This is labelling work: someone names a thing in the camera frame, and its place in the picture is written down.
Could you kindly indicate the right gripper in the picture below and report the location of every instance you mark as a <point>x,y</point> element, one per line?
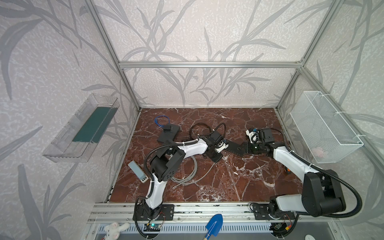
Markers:
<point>248,146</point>

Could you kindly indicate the small black network switch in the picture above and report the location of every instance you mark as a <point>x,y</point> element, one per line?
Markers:
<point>237,149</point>

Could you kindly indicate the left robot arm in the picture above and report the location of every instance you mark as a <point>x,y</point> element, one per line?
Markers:
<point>163,162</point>

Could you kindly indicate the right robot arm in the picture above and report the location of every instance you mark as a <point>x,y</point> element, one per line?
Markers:
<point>324,194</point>

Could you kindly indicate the blue toy shovel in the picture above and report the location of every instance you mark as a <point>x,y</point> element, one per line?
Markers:
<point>214,226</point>

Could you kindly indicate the beige teal handheld device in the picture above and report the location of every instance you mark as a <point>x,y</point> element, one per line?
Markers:
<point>138,171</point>

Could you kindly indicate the white plush bunny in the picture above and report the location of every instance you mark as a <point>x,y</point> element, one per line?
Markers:
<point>114,230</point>

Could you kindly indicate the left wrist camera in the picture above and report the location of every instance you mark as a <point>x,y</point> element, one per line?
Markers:
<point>222,146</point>

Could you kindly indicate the white wire mesh basket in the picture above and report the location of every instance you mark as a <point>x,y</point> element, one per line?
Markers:
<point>325,131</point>

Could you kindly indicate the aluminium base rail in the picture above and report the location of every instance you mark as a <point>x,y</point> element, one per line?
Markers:
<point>187,212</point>

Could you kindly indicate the clear plastic wall bin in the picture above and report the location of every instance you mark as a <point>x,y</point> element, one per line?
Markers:
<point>78,139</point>

